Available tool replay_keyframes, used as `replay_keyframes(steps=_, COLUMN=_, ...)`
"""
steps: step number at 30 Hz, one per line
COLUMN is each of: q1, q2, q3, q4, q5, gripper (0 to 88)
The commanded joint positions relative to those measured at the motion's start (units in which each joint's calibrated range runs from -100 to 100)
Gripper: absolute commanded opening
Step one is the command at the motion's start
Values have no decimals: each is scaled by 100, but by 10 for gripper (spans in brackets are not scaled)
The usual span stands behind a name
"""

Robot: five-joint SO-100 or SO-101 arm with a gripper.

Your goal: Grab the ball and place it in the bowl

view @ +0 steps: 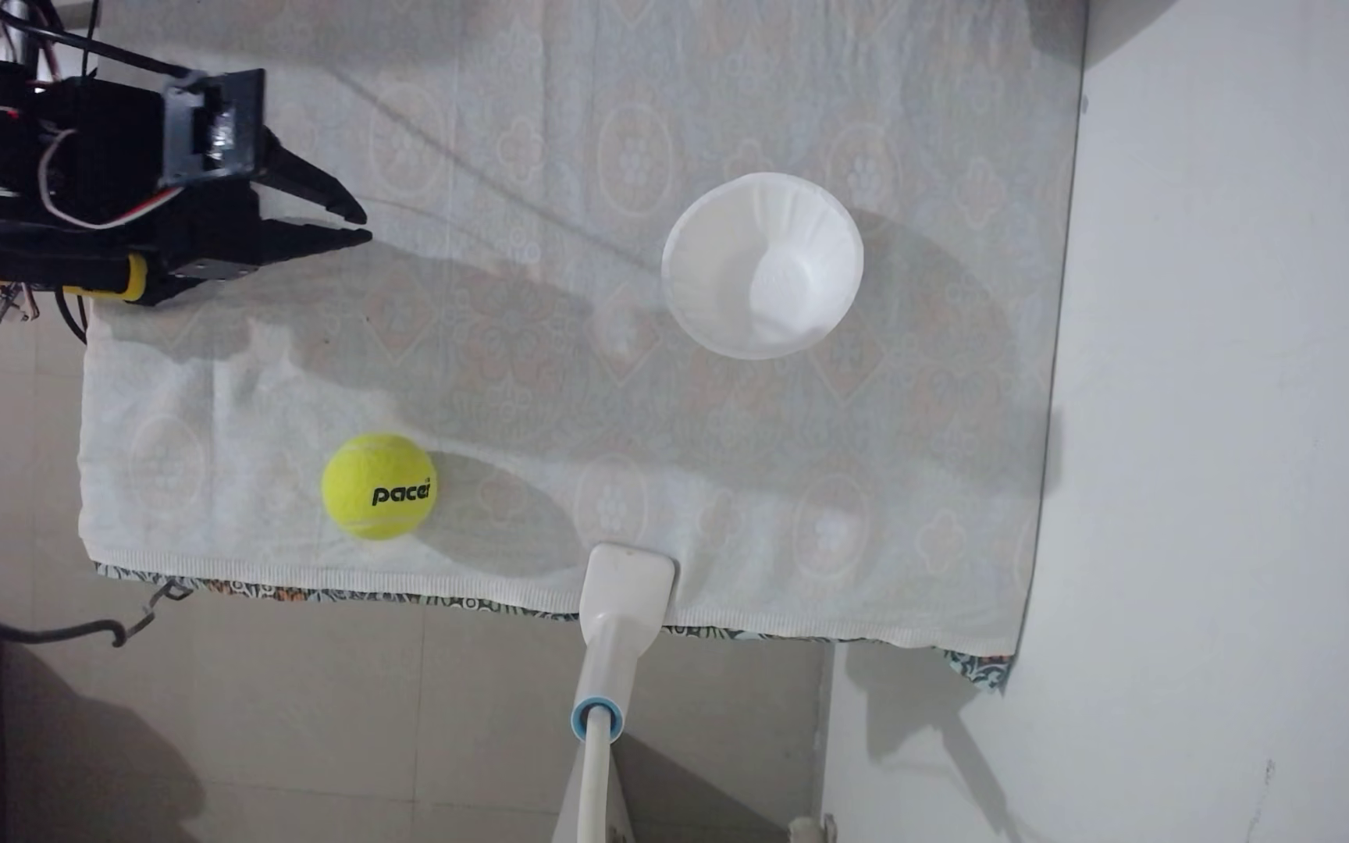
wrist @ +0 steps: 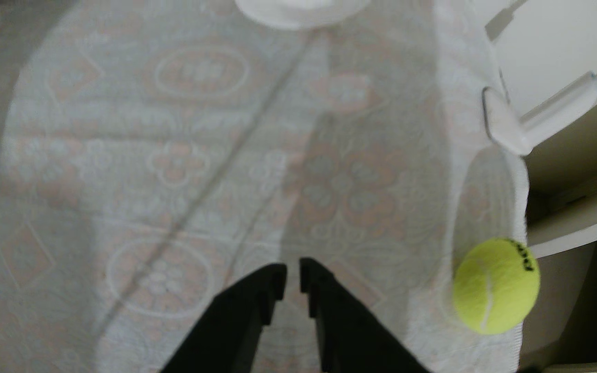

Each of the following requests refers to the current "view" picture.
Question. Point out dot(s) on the yellow tennis ball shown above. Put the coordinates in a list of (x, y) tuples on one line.
[(364, 468)]

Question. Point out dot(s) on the white paper bowl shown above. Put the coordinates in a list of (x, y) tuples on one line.
[(762, 269)]

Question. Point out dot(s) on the white patterned cloth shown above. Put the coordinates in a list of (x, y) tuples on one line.
[(511, 410)]

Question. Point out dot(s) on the metal pole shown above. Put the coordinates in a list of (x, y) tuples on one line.
[(21, 29)]

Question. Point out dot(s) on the white gooseneck clamp holder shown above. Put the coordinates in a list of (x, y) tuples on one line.
[(625, 597)]

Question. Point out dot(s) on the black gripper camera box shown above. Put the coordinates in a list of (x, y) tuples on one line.
[(218, 123)]

